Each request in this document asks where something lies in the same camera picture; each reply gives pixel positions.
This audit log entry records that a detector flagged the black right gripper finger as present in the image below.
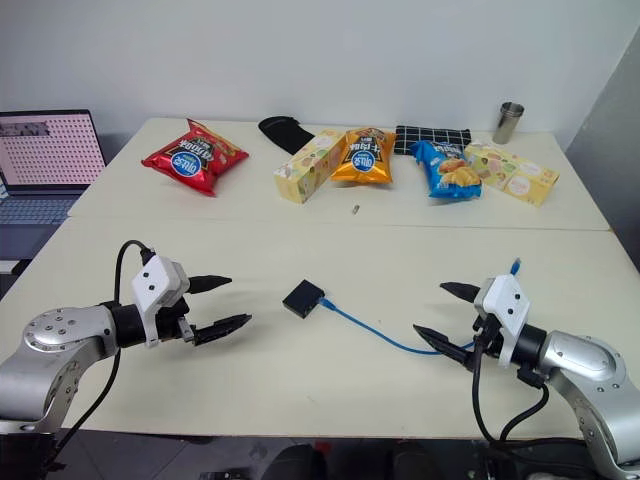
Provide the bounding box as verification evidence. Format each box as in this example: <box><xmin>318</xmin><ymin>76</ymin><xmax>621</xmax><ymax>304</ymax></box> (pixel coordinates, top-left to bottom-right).
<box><xmin>412</xmin><ymin>324</ymin><xmax>476</xmax><ymax>371</ymax></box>
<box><xmin>439</xmin><ymin>281</ymin><xmax>483</xmax><ymax>305</ymax></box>

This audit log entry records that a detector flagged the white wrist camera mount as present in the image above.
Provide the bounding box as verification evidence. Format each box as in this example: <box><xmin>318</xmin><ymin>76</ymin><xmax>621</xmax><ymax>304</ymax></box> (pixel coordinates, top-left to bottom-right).
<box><xmin>130</xmin><ymin>255</ymin><xmax>191</xmax><ymax>348</ymax></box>
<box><xmin>473</xmin><ymin>273</ymin><xmax>532</xmax><ymax>368</ymax></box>

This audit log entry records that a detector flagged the black white checked cloth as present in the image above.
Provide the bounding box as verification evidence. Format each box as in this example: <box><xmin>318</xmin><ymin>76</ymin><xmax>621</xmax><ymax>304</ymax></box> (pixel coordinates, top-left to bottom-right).
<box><xmin>394</xmin><ymin>124</ymin><xmax>473</xmax><ymax>156</ymax></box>

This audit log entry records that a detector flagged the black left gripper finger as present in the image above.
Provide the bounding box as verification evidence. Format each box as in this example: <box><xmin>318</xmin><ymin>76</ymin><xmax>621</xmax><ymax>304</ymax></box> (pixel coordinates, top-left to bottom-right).
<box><xmin>192</xmin><ymin>313</ymin><xmax>254</xmax><ymax>347</ymax></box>
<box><xmin>188</xmin><ymin>274</ymin><xmax>234</xmax><ymax>295</ymax></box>

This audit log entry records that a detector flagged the open laptop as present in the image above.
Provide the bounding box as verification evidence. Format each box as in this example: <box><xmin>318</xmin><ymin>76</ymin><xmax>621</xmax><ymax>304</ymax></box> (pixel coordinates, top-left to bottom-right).
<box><xmin>0</xmin><ymin>109</ymin><xmax>108</xmax><ymax>229</ymax></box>

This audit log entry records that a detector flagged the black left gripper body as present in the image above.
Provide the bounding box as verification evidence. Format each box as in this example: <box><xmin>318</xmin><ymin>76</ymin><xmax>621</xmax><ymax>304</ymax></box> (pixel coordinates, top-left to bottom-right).
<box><xmin>157</xmin><ymin>280</ymin><xmax>201</xmax><ymax>346</ymax></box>

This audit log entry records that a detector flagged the red chip bag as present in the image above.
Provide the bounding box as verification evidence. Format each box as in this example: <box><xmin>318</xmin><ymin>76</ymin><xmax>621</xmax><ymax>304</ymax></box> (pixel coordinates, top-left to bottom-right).
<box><xmin>141</xmin><ymin>118</ymin><xmax>250</xmax><ymax>198</ymax></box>

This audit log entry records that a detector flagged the yellow patterned snack box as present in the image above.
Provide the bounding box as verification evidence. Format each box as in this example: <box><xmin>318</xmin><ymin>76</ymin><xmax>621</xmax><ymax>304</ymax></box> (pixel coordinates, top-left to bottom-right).
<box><xmin>464</xmin><ymin>142</ymin><xmax>561</xmax><ymax>208</ymax></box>
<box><xmin>273</xmin><ymin>128</ymin><xmax>347</xmax><ymax>205</ymax></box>

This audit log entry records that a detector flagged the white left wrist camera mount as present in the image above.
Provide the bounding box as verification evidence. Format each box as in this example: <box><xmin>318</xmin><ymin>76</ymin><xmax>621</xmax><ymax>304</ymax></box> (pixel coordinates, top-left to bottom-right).
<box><xmin>130</xmin><ymin>255</ymin><xmax>191</xmax><ymax>348</ymax></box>

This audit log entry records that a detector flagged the silver metal cup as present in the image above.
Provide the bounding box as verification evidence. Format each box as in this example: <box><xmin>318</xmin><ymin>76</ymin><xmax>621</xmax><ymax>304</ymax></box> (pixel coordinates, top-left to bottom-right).
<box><xmin>492</xmin><ymin>101</ymin><xmax>526</xmax><ymax>145</ymax></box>

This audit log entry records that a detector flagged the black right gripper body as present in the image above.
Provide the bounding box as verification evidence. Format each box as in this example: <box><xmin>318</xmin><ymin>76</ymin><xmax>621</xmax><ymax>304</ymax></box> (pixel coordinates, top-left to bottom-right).
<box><xmin>462</xmin><ymin>294</ymin><xmax>505</xmax><ymax>372</ymax></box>

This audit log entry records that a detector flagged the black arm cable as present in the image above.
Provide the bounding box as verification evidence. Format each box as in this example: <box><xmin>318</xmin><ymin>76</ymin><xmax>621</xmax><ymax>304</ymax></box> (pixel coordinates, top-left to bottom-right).
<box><xmin>47</xmin><ymin>240</ymin><xmax>154</xmax><ymax>451</ymax></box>
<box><xmin>469</xmin><ymin>319</ymin><xmax>586</xmax><ymax>446</ymax></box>

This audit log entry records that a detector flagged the orange chip bag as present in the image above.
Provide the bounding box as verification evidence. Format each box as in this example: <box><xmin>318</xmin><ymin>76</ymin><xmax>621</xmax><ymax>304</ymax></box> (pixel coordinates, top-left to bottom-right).
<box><xmin>330</xmin><ymin>127</ymin><xmax>398</xmax><ymax>185</ymax></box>

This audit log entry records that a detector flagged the blue cable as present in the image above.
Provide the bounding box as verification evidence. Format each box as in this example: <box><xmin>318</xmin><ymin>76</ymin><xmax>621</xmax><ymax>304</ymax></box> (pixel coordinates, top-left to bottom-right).
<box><xmin>316</xmin><ymin>257</ymin><xmax>524</xmax><ymax>357</ymax></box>

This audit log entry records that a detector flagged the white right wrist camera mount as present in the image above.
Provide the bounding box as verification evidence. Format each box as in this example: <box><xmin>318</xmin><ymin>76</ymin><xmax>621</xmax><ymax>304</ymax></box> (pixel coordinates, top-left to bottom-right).
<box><xmin>473</xmin><ymin>273</ymin><xmax>532</xmax><ymax>368</ymax></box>

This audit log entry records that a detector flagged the blue chip bag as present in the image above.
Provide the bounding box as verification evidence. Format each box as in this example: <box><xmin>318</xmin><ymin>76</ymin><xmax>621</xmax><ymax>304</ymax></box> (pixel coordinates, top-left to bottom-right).
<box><xmin>409</xmin><ymin>139</ymin><xmax>484</xmax><ymax>200</ymax></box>

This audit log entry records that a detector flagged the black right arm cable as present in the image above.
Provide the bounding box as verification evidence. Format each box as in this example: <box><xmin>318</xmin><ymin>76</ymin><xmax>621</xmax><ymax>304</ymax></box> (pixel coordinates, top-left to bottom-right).
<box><xmin>469</xmin><ymin>319</ymin><xmax>586</xmax><ymax>446</ymax></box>

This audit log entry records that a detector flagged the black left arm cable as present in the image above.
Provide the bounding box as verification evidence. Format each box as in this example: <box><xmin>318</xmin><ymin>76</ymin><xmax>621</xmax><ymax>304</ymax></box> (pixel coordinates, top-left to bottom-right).
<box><xmin>47</xmin><ymin>240</ymin><xmax>154</xmax><ymax>451</ymax></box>

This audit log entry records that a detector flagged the black fabric pouch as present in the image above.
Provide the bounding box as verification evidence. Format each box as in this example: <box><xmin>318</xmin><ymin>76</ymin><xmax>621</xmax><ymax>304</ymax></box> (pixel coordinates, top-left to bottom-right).
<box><xmin>257</xmin><ymin>115</ymin><xmax>316</xmax><ymax>156</ymax></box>

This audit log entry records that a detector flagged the small black box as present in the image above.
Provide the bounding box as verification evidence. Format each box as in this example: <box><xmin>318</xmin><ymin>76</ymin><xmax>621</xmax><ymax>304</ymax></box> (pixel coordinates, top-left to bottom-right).
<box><xmin>281</xmin><ymin>279</ymin><xmax>326</xmax><ymax>319</ymax></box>

